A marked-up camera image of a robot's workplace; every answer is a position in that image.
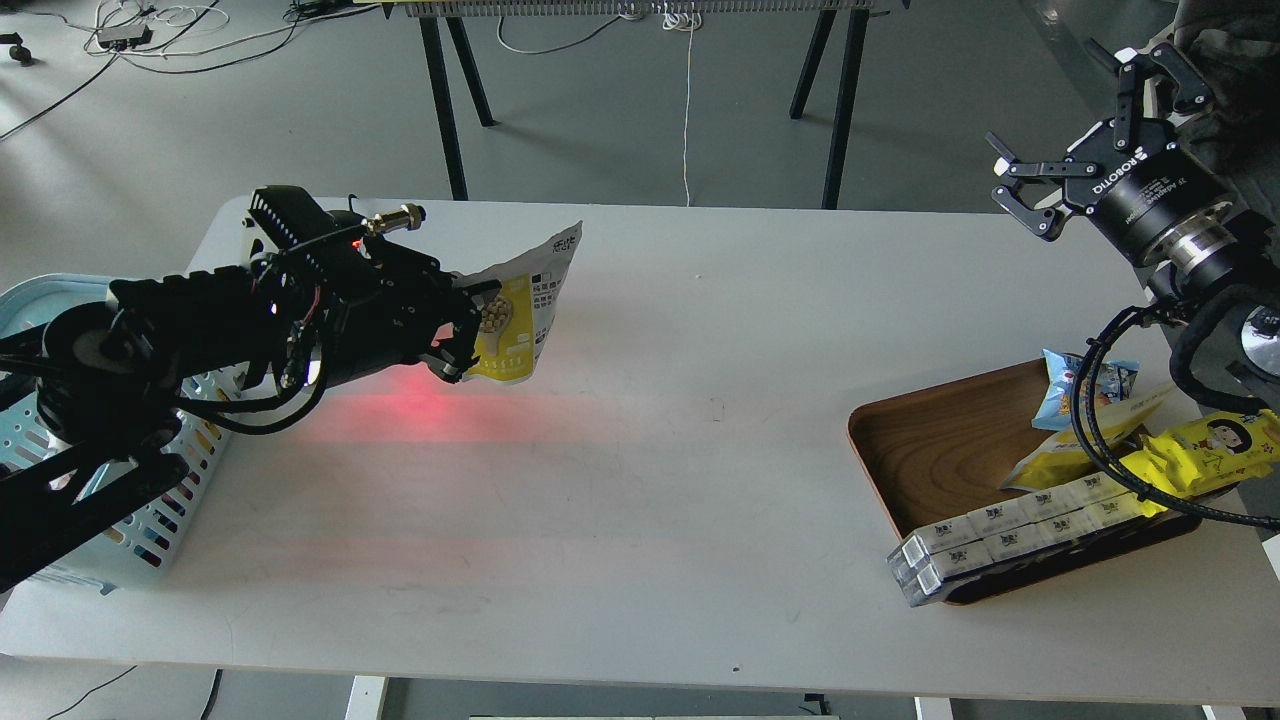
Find black trestle table legs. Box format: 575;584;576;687
415;1;899;210

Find light blue plastic basket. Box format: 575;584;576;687
3;272;269;593

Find white boxed snack pack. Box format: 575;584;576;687
886;473;1147;607

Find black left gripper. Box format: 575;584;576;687
248;186;502;386

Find black cable loop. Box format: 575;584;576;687
1070;300;1280;530

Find white hanging cable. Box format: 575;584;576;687
660;8;703;208

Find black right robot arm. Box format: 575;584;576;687
987;1;1277;414

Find blue snack bag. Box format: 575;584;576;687
1030;348;1140;432

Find yellow cartoon snack bag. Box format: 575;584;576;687
1121;409;1279;498

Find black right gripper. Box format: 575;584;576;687
986;38;1234;266

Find yellow white snack pouch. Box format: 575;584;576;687
458;222;582;384
1000;382;1175;492

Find brown wooden tray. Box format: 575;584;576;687
847;359;1201;594

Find black power adapter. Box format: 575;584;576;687
95;23;154;51

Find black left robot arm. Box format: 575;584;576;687
3;184;500;591

